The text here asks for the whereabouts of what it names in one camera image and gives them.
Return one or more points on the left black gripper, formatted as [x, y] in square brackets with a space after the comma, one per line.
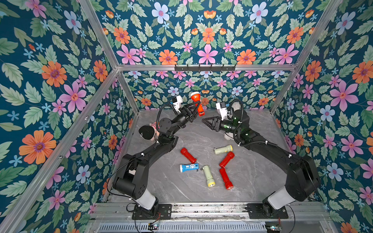
[184, 118]

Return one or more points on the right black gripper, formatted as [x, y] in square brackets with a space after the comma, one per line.
[217, 125]

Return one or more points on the red flashlight white rim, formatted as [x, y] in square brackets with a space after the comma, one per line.
[196, 98]

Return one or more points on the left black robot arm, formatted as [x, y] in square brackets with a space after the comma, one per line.
[131, 177]

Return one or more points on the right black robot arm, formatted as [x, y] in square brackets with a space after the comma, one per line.
[302, 175]

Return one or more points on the pale green flashlight upper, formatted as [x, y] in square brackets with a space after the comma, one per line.
[224, 149]

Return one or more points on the pale green flashlight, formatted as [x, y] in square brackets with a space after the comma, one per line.
[209, 176]
[224, 149]

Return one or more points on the blue flashlight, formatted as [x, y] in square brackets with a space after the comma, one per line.
[188, 167]

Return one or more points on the pale green flashlight lower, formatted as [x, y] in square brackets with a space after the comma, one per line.
[209, 176]

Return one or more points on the white bunny plush blue shirt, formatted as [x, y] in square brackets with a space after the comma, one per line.
[234, 106]

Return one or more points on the black-haired striped plush doll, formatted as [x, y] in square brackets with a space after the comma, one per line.
[149, 132]

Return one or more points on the white vent grille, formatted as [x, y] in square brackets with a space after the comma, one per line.
[183, 227]

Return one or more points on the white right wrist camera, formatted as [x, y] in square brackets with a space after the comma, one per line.
[222, 110]

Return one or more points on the black hook rail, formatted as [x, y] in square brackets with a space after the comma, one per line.
[198, 68]

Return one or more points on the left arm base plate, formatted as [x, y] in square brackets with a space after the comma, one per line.
[159, 211]

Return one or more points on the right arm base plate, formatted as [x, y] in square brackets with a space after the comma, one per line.
[265, 211]

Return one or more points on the aluminium frame corner post left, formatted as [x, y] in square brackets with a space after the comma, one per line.
[97, 28]

